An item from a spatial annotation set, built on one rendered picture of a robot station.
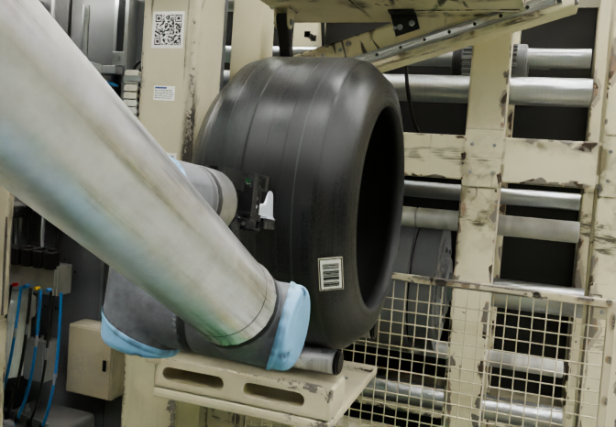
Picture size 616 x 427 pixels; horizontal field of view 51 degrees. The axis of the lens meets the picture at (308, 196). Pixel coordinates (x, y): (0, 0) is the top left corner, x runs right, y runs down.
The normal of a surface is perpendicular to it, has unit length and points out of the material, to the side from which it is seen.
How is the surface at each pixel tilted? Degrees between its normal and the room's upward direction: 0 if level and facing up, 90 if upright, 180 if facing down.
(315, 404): 90
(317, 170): 77
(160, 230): 114
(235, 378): 90
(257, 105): 54
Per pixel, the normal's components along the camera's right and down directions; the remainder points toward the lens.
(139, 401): -0.33, 0.03
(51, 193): 0.15, 0.84
